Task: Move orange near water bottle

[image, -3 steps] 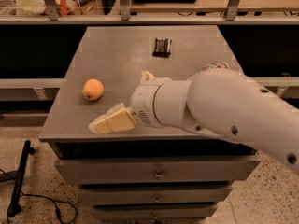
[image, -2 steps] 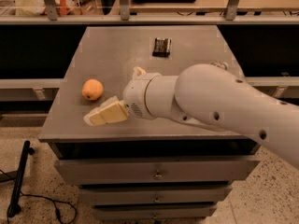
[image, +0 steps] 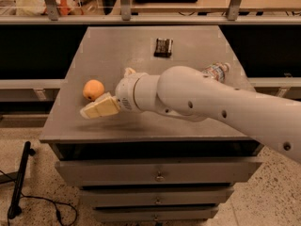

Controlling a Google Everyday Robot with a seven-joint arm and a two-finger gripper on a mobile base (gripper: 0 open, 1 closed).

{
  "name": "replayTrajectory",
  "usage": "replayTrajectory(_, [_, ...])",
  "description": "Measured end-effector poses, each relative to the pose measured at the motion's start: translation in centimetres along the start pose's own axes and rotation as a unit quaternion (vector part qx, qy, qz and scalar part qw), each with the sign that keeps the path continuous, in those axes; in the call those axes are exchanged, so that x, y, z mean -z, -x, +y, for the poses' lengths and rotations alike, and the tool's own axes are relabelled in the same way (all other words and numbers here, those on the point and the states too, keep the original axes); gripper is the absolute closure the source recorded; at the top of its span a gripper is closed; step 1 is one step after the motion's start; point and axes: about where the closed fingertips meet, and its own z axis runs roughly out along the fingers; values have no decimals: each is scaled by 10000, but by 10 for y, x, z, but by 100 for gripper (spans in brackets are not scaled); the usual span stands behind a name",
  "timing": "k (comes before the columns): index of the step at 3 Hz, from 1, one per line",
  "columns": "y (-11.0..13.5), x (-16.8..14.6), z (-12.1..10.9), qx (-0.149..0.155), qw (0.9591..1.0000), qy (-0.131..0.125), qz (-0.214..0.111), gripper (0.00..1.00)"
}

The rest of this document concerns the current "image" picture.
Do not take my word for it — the grey drawer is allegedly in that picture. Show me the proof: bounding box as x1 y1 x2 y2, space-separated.
80 186 233 207
94 206 218 222
55 157 261 186

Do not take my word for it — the black snack packet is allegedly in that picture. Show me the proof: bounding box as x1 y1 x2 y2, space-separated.
153 38 173 57

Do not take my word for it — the top grey drawer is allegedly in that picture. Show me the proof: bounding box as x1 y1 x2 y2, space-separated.
55 157 261 186

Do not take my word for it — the middle grey drawer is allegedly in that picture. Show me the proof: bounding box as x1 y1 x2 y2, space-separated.
80 186 233 207

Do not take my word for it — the black floor cable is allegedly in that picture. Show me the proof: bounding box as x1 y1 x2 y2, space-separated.
0 169 79 226

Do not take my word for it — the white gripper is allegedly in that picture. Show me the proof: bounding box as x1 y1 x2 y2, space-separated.
80 67 146 119

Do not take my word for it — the clear plastic water bottle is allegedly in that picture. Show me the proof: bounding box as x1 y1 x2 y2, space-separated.
202 62 230 83

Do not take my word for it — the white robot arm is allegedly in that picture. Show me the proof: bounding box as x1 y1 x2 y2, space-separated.
81 66 301 163

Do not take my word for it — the orange fruit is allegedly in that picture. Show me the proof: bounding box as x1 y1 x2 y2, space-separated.
83 80 104 101

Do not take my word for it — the bottom grey drawer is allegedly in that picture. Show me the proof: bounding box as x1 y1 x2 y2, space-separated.
94 206 218 222

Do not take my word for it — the black stand leg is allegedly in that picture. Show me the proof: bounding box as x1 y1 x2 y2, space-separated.
8 141 35 219

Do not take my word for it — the grey metal railing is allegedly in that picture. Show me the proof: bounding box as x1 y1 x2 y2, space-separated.
0 0 301 24

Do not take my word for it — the grey metal drawer cabinet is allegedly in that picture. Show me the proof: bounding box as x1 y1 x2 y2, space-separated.
40 25 261 212

